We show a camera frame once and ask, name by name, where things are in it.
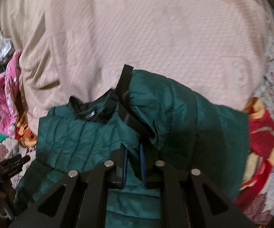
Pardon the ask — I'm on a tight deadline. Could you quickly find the dark green puffer jacket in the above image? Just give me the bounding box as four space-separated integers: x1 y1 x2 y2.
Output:
14 64 250 228

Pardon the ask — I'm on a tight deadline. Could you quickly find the person's left hand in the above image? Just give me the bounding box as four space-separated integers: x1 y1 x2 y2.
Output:
0 187 16 216

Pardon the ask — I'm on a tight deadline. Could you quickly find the white floral fleece bedspread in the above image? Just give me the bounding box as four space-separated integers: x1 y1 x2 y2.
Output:
0 37 274 227

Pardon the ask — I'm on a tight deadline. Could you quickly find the pink penguin print garment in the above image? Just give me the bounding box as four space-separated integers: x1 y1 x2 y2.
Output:
0 50 22 138

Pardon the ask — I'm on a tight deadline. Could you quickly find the red yellow orange blanket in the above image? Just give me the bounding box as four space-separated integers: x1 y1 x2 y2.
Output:
14 97 274 213

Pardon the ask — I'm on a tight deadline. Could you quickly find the cream patterned quilt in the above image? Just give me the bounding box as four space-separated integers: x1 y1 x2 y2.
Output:
0 0 274 132

